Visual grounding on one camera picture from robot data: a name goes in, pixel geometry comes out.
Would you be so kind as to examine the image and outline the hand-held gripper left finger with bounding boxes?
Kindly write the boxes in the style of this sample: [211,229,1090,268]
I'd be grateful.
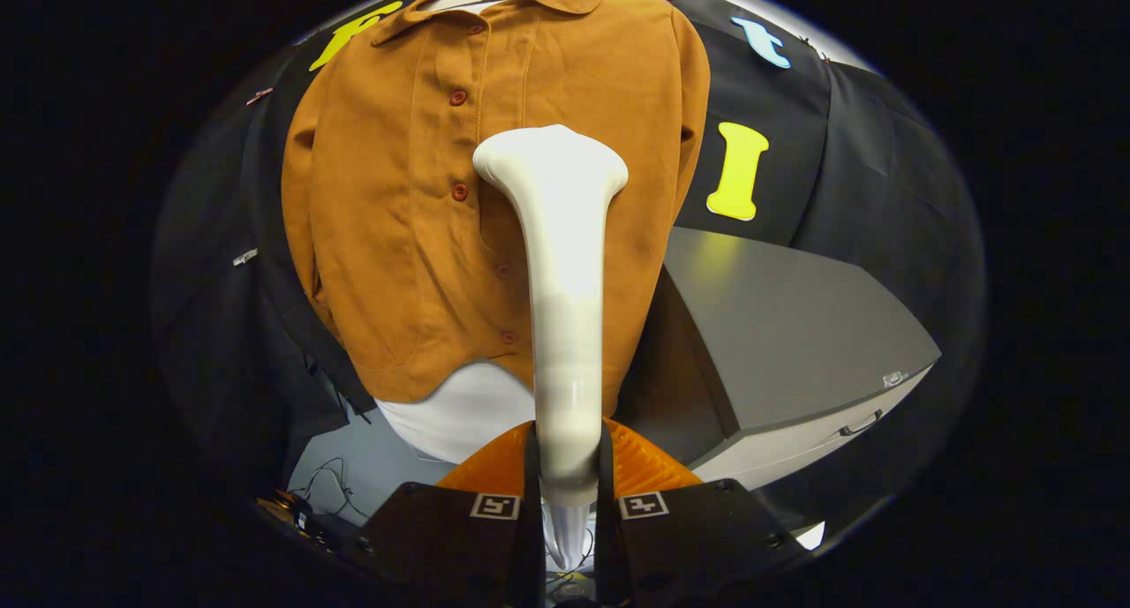
[358,421,545,608]

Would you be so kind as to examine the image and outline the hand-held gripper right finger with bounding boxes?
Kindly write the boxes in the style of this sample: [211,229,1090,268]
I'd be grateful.
[596,418,806,608]

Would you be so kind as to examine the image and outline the white garment steamer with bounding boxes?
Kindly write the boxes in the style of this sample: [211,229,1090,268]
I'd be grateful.
[472,124,629,575]

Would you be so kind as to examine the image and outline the orange button-up shirt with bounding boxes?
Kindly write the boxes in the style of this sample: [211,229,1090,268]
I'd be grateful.
[281,0,712,419]

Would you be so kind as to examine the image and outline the white mannequin torso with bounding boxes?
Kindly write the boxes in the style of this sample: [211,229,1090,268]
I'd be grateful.
[375,0,555,465]

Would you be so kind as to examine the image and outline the grey cabinet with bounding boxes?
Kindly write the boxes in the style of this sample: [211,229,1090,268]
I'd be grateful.
[618,227,942,492]

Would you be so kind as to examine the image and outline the black backdrop cloth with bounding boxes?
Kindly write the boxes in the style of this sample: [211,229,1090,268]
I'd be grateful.
[150,0,988,543]

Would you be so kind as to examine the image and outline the thin black floor cables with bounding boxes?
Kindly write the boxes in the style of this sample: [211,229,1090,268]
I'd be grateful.
[287,456,373,525]

